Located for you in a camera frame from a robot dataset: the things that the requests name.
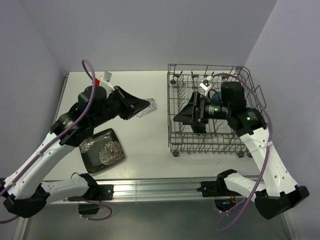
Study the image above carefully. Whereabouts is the aluminium rail frame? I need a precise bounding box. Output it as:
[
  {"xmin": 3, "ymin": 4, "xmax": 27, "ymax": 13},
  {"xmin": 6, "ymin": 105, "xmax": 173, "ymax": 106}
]
[{"xmin": 12, "ymin": 72, "xmax": 301, "ymax": 240}]

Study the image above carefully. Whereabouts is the light green cup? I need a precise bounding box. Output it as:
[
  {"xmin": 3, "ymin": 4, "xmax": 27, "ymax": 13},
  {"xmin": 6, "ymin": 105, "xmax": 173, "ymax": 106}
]
[{"xmin": 187, "ymin": 91, "xmax": 193, "ymax": 102}]

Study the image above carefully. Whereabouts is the dark brown mug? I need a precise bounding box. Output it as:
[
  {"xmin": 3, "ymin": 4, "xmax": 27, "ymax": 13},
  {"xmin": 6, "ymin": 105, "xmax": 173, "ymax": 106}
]
[{"xmin": 191, "ymin": 122, "xmax": 207, "ymax": 135}]

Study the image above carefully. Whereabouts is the grey wire dish rack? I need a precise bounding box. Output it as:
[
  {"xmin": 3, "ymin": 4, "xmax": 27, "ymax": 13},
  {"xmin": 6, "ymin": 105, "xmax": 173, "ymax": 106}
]
[{"xmin": 167, "ymin": 64, "xmax": 269, "ymax": 157}]

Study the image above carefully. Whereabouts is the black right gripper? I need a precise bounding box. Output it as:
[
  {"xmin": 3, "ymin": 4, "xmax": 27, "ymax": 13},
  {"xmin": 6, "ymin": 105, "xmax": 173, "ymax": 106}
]
[{"xmin": 173, "ymin": 91, "xmax": 231, "ymax": 127}]

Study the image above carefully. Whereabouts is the black square floral plate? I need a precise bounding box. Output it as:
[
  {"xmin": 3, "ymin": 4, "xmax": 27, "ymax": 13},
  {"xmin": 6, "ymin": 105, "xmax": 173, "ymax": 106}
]
[{"xmin": 78, "ymin": 128, "xmax": 126, "ymax": 174}]

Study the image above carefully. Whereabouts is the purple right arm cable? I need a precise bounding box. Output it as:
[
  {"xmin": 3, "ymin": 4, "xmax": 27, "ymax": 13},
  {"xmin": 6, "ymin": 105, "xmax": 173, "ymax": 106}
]
[{"xmin": 211, "ymin": 72, "xmax": 273, "ymax": 232}]

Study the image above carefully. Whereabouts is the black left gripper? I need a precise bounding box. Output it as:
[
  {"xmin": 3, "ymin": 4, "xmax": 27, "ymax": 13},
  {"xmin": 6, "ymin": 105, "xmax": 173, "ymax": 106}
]
[{"xmin": 91, "ymin": 85, "xmax": 151, "ymax": 128}]

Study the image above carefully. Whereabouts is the blue bowl with tan interior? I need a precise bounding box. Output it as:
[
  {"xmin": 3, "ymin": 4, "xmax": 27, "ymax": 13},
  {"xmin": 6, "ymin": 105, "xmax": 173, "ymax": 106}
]
[{"xmin": 210, "ymin": 91, "xmax": 222, "ymax": 103}]

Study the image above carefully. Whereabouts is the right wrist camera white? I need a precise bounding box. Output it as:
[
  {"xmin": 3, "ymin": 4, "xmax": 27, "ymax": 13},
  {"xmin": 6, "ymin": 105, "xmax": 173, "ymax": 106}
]
[{"xmin": 199, "ymin": 75, "xmax": 213, "ymax": 97}]

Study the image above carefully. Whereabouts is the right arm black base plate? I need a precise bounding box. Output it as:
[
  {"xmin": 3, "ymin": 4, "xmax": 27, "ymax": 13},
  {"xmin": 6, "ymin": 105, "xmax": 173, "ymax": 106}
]
[{"xmin": 196, "ymin": 179, "xmax": 240, "ymax": 212}]

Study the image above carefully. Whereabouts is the clear drinking glass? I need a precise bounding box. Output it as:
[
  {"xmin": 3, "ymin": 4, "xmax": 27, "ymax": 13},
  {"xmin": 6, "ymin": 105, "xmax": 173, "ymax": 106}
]
[{"xmin": 136, "ymin": 98, "xmax": 158, "ymax": 118}]

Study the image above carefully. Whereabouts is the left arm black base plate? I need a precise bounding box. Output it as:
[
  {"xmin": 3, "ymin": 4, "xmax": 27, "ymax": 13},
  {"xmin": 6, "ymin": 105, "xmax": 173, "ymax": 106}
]
[{"xmin": 67, "ymin": 184, "xmax": 115, "ymax": 215}]

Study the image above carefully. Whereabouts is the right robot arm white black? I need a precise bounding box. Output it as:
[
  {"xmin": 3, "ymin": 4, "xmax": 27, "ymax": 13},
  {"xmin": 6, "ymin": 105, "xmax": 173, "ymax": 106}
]
[{"xmin": 173, "ymin": 81, "xmax": 310, "ymax": 220}]

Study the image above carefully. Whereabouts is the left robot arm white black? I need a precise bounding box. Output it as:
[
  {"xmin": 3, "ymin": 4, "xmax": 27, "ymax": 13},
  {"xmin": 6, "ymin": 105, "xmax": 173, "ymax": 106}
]
[{"xmin": 0, "ymin": 86, "xmax": 150, "ymax": 218}]

